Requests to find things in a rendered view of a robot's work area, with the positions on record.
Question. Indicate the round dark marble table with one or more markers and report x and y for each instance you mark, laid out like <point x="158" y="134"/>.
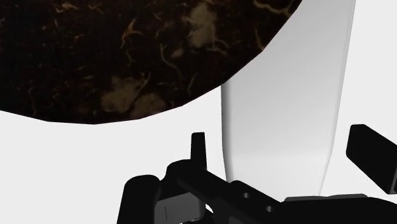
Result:
<point x="93" y="56"/>

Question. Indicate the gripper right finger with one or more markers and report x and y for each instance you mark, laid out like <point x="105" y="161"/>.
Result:
<point x="373" y="156"/>

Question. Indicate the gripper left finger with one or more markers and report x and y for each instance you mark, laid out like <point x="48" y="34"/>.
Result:
<point x="186" y="178"/>

